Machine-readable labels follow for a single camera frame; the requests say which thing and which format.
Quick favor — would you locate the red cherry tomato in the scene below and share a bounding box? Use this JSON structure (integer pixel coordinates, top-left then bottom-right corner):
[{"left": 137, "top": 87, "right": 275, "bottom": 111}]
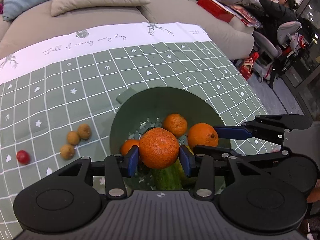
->
[{"left": 16, "top": 150, "right": 30, "bottom": 165}]

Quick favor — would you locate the red snack bag on floor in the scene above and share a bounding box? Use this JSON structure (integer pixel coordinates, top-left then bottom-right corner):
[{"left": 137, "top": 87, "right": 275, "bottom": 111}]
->
[{"left": 239, "top": 51, "right": 259, "bottom": 80}]

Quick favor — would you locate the red box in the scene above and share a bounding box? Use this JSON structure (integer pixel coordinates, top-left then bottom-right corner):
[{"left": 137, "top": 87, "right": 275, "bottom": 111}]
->
[{"left": 197, "top": 0, "right": 235, "bottom": 23}]

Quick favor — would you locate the yellow green pear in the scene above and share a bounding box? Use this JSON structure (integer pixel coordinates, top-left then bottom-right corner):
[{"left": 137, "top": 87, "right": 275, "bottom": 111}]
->
[{"left": 184, "top": 145, "right": 194, "bottom": 155}]

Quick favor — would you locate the brown longan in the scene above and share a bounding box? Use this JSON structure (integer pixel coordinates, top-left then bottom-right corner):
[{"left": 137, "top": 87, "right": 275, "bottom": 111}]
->
[
  {"left": 60, "top": 144, "right": 75, "bottom": 160},
  {"left": 77, "top": 124, "right": 92, "bottom": 140},
  {"left": 66, "top": 131, "right": 80, "bottom": 146}
]

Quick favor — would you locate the green cucumber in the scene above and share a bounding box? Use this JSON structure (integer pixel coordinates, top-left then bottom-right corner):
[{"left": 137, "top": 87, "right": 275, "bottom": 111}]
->
[{"left": 150, "top": 160, "right": 182, "bottom": 191}]

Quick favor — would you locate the large orange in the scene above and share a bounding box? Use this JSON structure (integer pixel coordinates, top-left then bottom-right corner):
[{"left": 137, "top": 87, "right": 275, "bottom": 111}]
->
[{"left": 139, "top": 127, "right": 180, "bottom": 170}]

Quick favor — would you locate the beige sofa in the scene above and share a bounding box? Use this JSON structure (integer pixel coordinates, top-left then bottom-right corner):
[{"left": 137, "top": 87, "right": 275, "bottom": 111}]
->
[{"left": 1, "top": 0, "right": 254, "bottom": 60}]

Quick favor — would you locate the grey office chair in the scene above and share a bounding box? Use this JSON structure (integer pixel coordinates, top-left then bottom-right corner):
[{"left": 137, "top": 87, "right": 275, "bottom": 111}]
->
[{"left": 253, "top": 21, "right": 304, "bottom": 88}]

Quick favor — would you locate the green checked tablecloth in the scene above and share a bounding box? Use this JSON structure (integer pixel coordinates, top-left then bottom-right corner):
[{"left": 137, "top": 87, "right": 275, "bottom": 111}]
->
[{"left": 1, "top": 22, "right": 266, "bottom": 239}]

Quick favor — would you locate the green colander bowl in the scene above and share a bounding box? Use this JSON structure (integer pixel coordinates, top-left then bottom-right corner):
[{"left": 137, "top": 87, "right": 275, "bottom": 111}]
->
[{"left": 110, "top": 87, "right": 224, "bottom": 190}]

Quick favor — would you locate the small orange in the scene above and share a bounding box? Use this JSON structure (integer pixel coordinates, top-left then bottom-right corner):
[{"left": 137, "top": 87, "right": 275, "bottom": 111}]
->
[{"left": 120, "top": 139, "right": 139, "bottom": 156}]

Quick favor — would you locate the seated person in black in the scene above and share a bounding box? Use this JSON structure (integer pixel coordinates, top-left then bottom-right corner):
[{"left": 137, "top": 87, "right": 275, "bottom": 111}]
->
[{"left": 259, "top": 0, "right": 299, "bottom": 45}]

